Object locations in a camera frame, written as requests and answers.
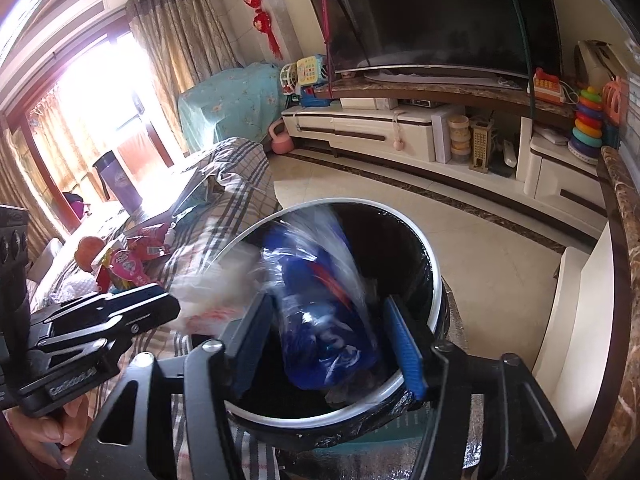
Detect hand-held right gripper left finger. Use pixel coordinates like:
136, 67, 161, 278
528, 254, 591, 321
65, 292, 276, 480

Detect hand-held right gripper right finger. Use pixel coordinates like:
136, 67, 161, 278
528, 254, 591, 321
382, 294, 596, 480

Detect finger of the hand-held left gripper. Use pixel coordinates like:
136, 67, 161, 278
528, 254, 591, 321
30, 284, 171, 326
35, 299, 181, 357

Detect blue plastic packet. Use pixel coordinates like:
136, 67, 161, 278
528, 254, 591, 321
262, 210, 381, 393

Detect white trash bin black liner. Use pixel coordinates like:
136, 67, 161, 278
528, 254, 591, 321
185, 200, 471, 461

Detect person's left hand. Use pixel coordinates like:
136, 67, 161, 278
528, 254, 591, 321
5, 395, 91, 471

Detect pink snack packet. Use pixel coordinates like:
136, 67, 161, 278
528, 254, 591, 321
107, 247, 151, 286

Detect red snack packet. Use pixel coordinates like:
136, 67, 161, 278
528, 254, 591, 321
127, 225, 171, 261

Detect white plastic bag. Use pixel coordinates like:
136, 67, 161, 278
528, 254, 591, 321
172, 255, 271, 336

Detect orange ball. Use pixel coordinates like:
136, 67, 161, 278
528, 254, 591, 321
75, 236, 105, 268

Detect light sofa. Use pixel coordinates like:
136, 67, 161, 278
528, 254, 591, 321
25, 237, 66, 306

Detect purple pink bag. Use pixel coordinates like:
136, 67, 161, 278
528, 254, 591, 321
62, 192, 88, 221

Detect purple water bottle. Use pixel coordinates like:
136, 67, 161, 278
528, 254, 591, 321
92, 150, 146, 216

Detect plaid checked blanket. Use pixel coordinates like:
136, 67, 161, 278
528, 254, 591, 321
27, 137, 321, 480

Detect beige patterned curtain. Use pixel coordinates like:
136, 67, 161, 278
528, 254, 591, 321
0, 125, 66, 261
125, 0, 241, 161

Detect marble-topped white table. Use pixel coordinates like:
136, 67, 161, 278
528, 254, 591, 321
530, 145, 640, 480

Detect pink kettlebell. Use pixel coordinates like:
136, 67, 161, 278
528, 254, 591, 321
269, 120, 295, 155

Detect teal floral cover cloth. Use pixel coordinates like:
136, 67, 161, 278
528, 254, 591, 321
177, 62, 286, 156

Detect balcony glass door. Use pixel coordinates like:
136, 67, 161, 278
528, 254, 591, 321
10, 25, 191, 241

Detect wooden tower toy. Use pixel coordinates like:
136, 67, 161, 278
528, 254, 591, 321
469, 120, 493, 176

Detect white flat box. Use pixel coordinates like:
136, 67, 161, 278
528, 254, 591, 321
431, 110, 453, 163

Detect stacked yellow lidded tubs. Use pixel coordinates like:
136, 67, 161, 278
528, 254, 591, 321
447, 115, 472, 163

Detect white marble-topped television cabinet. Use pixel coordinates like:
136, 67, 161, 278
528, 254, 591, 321
280, 72, 621, 246

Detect white set-top box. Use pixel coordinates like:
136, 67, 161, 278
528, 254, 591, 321
340, 96, 398, 111

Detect white green baby toy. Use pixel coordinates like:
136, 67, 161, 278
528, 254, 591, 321
280, 62, 301, 96

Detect blue toy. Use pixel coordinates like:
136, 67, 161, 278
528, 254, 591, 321
299, 85, 331, 108

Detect white papers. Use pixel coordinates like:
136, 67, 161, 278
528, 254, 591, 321
532, 125, 571, 143

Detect yellow toy phone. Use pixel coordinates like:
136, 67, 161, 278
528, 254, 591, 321
296, 55, 326, 86

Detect rainbow stacking rings toy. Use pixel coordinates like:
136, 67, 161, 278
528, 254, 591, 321
567, 87, 603, 161

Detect red toy telephone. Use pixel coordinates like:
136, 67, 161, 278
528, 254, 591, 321
530, 67, 566, 106

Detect orange plastic toy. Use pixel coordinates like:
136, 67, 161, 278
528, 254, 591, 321
602, 76, 628, 126

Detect cream appliance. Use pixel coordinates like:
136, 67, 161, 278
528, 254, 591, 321
572, 40, 621, 96

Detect black flat television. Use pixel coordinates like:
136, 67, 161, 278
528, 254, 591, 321
301, 0, 563, 81

